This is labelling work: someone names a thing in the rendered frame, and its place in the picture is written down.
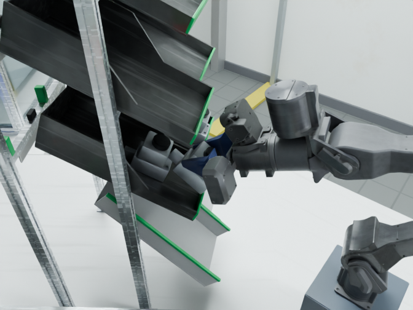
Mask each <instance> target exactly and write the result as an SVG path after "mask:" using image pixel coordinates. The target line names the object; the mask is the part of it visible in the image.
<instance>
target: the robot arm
mask: <svg viewBox="0 0 413 310"><path fill-rule="evenodd" d="M318 95H319V93H318V86H317V85H316V84H314V85H308V84H307V83H306V82H304V81H297V80H295V79H288V80H284V81H280V82H277V83H275V84H273V85H271V86H270V87H268V88H267V89H266V91H265V99H266V102H267V107H268V110H269V114H270V120H271V123H272V127H273V128H271V126H262V125H261V123H260V122H259V119H258V117H257V115H256V114H255V112H254V111H253V109H252V108H251V107H250V105H249V103H248V102H247V100H246V99H244V98H242V99H240V100H238V101H236V102H234V103H232V104H230V105H228V106H226V107H225V110H224V112H223V113H222V114H221V115H220V117H219V121H220V123H221V125H222V126H223V127H224V128H225V130H224V131H225V132H224V133H222V134H220V135H218V136H216V137H213V138H211V139H208V140H205V142H206V143H207V144H208V145H210V146H211V147H214V148H213V150H212V151H211V153H210V154H209V155H208V156H204V157H196V158H192V159H185V160H182V161H181V163H182V166H183V167H184V168H186V169H188V170H190V171H191V172H194V173H196V174H197V175H200V176H201V177H203V180H204V182H205V186H206V189H207V191H208V195H209V197H210V201H211V204H213V205H226V204H227V203H228V202H229V201H230V199H231V197H232V195H233V193H234V191H235V189H236V187H237V183H236V181H235V177H234V172H235V171H236V170H239V173H240V177H241V178H247V176H248V174H249V172H265V175H266V177H273V175H274V173H275V172H285V171H311V172H312V175H313V177H312V178H313V181H314V182H315V183H319V182H320V180H321V179H322V178H323V177H324V176H325V175H326V174H328V173H329V172H331V173H332V174H333V176H334V177H336V178H338V179H342V180H371V179H374V178H377V177H380V176H382V175H386V174H388V173H413V135H399V134H395V133H391V132H388V131H386V130H384V129H382V128H380V127H378V126H376V125H369V124H362V123H357V122H348V121H346V120H344V119H342V118H341V117H339V116H336V115H335V114H333V113H330V112H329V111H327V110H325V109H321V110H320V106H319V102H318ZM328 131H329V132H330V133H331V134H330V136H329V140H328V143H325V142H326V138H327V135H328ZM274 132H275V133H274ZM215 148H216V149H217V150H218V151H219V152H220V153H221V156H217V154H216V150H215ZM409 256H413V220H412V221H408V222H405V223H400V224H397V225H389V224H386V223H382V222H379V221H378V219H377V217H376V216H371V217H369V218H366V219H363V220H354V221H353V224H352V225H349V226H348V227H347V229H346V232H345V237H344V244H343V248H342V255H341V259H340V260H341V264H342V266H341V269H340V271H339V274H338V276H337V281H338V283H337V285H336V287H335V289H334V291H335V292H336V293H338V294H339V295H341V296H342V297H344V298H346V299H348V300H349V301H351V302H352V303H354V304H356V305H357V306H359V307H361V308H363V309H364V310H371V308H372V306H373V304H374V302H375V300H376V298H377V296H378V294H381V293H383V292H384V291H386V290H387V288H388V270H389V269H391V268H392V267H393V266H394V265H395V264H397V263H398V262H399V261H401V260H402V259H403V258H405V257H409Z"/></svg>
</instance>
